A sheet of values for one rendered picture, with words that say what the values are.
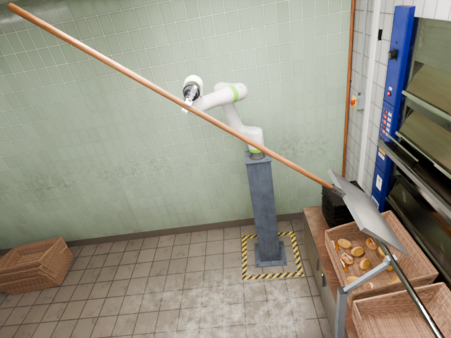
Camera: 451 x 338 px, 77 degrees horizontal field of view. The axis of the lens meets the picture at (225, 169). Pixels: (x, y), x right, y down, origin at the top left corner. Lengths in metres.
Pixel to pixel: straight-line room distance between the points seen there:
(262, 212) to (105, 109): 1.74
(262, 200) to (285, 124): 0.79
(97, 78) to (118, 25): 0.50
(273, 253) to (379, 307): 1.23
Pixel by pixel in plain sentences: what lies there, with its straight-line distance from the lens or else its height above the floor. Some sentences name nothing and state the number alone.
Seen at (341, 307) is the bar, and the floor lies 0.83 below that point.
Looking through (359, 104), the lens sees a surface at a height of 1.46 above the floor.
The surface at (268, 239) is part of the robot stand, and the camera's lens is 2.84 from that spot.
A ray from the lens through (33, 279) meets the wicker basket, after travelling 3.74.
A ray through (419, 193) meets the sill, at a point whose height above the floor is 1.18.
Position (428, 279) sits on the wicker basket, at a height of 0.80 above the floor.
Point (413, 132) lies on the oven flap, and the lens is 1.98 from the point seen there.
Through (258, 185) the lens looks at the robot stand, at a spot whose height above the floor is 0.97.
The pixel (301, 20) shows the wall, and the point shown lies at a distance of 2.61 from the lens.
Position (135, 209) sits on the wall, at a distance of 3.48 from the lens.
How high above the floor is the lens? 2.37
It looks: 31 degrees down
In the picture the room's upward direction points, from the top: 11 degrees counter-clockwise
